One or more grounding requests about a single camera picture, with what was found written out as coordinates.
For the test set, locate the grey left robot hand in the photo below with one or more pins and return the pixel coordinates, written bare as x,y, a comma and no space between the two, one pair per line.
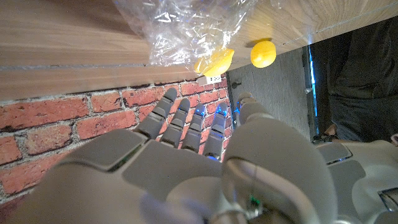
367,174

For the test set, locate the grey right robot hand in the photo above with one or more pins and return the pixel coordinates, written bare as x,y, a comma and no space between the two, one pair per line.
171,177

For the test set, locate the clear plastic wrap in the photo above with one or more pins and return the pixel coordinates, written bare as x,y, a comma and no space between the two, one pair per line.
186,31

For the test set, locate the person in dark clothes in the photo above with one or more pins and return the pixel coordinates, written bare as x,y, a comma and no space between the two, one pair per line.
357,77

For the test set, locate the white power strip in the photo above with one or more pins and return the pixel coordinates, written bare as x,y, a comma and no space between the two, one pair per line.
211,79

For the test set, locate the black door knob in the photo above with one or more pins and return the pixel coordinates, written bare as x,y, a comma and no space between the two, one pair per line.
236,84

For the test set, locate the yellow lemon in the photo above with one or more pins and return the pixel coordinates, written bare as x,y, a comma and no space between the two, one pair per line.
263,54
219,63

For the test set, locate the dark door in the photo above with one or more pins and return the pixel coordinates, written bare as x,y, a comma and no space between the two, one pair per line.
273,93

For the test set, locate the red brick print backdrop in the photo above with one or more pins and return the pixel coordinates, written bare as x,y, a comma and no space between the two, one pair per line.
46,112

